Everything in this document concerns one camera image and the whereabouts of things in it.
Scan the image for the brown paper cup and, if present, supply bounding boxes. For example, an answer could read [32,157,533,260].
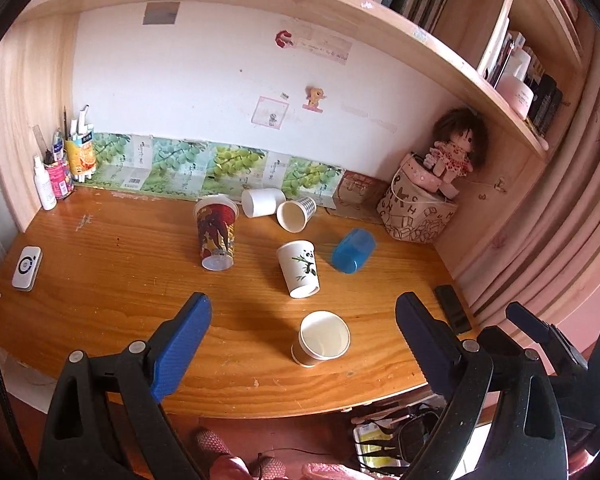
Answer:
[290,310,351,368]

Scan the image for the black boxes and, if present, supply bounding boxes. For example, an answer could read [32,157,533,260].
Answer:
[526,74,564,137]

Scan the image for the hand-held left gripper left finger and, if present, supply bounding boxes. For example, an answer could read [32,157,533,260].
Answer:
[39,291,213,480]

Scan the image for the orange cartoon wall sticker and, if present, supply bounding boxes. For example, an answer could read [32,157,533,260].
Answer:
[302,86,327,112]

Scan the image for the black remote control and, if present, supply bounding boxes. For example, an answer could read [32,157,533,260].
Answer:
[434,285,473,335]

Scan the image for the plain white paper cup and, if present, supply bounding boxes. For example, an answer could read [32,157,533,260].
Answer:
[241,188,286,219]

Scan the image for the letter print fabric basket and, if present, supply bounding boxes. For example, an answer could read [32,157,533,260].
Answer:
[377,165,459,244]

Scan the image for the checkered paper cup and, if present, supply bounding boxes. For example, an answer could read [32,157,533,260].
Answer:
[276,196,318,233]

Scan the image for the red cartoon print cup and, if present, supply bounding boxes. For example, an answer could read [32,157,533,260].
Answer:
[193,195,241,272]

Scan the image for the pink square wall sticker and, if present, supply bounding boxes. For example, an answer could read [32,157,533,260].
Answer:
[251,95,291,127]

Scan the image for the wooden bookshelf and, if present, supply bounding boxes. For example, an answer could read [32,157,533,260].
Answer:
[0,0,588,281]

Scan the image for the black cable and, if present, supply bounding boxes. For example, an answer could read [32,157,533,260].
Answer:
[0,317,33,480]

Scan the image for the pink slipper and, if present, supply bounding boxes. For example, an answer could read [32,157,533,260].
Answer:
[251,455,287,479]
[195,427,237,462]

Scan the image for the white rounded device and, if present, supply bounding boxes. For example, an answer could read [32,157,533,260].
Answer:
[11,246,43,292]

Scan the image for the panda print paper cup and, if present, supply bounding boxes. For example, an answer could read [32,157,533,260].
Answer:
[276,240,321,299]

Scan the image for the pink curtain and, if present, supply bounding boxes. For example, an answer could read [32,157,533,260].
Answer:
[447,7,600,343]

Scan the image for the brown haired rag doll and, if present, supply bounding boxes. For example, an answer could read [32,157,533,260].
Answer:
[422,108,489,197]

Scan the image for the white spray bottle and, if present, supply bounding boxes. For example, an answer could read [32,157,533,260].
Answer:
[33,156,58,211]

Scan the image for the white cream jar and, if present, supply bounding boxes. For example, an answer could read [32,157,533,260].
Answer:
[496,76,536,119]

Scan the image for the pink pen holder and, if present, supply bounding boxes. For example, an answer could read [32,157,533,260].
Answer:
[46,157,76,201]

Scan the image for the orange print pen holder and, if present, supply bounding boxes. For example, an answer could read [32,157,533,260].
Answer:
[65,132,98,181]

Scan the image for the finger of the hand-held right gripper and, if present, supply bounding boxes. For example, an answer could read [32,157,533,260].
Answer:
[477,326,531,356]
[505,301,589,377]

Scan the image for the blue plastic cup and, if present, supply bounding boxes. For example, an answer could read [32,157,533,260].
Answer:
[331,228,377,275]

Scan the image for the brown cardboard box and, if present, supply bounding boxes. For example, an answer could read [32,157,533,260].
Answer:
[333,170,390,222]

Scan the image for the pink case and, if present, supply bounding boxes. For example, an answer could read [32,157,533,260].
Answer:
[399,151,445,192]

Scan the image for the cluttered storage basket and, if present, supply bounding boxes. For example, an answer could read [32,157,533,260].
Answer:
[351,399,448,476]

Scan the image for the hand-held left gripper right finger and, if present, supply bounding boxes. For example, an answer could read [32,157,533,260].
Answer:
[395,291,568,480]

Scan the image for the row of grape print cartons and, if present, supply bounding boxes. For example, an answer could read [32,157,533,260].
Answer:
[86,131,344,209]

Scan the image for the pale paper note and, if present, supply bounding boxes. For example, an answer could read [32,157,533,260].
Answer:
[295,37,353,65]

